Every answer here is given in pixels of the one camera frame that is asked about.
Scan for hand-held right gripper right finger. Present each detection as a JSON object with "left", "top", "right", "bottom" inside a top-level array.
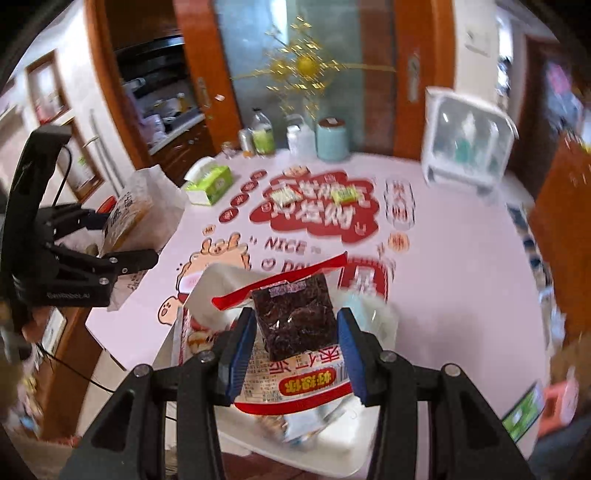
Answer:
[{"left": 336, "top": 307, "right": 529, "bottom": 480}]

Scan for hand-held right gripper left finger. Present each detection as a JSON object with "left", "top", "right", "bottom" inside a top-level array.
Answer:
[{"left": 58, "top": 307, "right": 257, "bottom": 480}]

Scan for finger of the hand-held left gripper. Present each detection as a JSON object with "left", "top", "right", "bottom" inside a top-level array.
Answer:
[
  {"left": 39, "top": 205, "right": 110, "bottom": 237},
  {"left": 58, "top": 247, "right": 160, "bottom": 288}
]

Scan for white bag yellow snacks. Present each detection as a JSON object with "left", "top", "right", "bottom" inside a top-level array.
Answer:
[{"left": 99, "top": 166, "right": 188, "bottom": 311}]

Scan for red white snack bag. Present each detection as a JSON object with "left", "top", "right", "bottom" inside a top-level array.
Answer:
[{"left": 173, "top": 251, "right": 361, "bottom": 416}]

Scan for dark brown snack packet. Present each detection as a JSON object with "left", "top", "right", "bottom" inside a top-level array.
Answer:
[{"left": 252, "top": 274, "right": 340, "bottom": 363}]

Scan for white plastic bin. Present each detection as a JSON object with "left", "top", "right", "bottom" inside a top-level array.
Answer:
[{"left": 154, "top": 318, "right": 398, "bottom": 478}]

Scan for silver refrigerator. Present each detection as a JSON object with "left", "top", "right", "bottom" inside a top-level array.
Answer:
[{"left": 87, "top": 110, "right": 122, "bottom": 197}]

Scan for green tissue box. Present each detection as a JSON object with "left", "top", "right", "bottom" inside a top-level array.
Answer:
[{"left": 184, "top": 157, "right": 233, "bottom": 206}]

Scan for kitchen counter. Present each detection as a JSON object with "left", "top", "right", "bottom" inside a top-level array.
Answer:
[{"left": 122, "top": 78, "right": 206, "bottom": 155}]

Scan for pink printed tablecloth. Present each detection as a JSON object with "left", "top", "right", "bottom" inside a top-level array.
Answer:
[{"left": 85, "top": 152, "right": 555, "bottom": 370}]

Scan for phone with green screen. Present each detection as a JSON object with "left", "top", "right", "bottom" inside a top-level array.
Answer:
[{"left": 501, "top": 381, "right": 548, "bottom": 442}]

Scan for green label bottle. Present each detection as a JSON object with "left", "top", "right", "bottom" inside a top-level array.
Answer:
[{"left": 250, "top": 109, "right": 277, "bottom": 155}]

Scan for large white bottle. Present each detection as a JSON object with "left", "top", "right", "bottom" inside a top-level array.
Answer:
[{"left": 285, "top": 114, "right": 317, "bottom": 160}]

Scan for mint green canister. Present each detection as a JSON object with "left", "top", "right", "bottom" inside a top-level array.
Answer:
[{"left": 316, "top": 117, "right": 350, "bottom": 161}]

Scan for pink stool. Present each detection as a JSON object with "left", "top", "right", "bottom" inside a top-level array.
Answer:
[{"left": 545, "top": 382, "right": 581, "bottom": 435}]

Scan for white countertop cabinet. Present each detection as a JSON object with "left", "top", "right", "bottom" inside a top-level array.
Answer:
[{"left": 422, "top": 87, "right": 519, "bottom": 195}]

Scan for wooden cabinet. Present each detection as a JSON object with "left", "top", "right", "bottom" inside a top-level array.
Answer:
[{"left": 529, "top": 131, "right": 591, "bottom": 333}]

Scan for black cable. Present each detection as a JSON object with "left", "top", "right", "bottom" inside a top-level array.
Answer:
[{"left": 41, "top": 342, "right": 131, "bottom": 398}]

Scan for wall switch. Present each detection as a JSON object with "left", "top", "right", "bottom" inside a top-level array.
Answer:
[{"left": 465, "top": 27, "right": 493, "bottom": 57}]

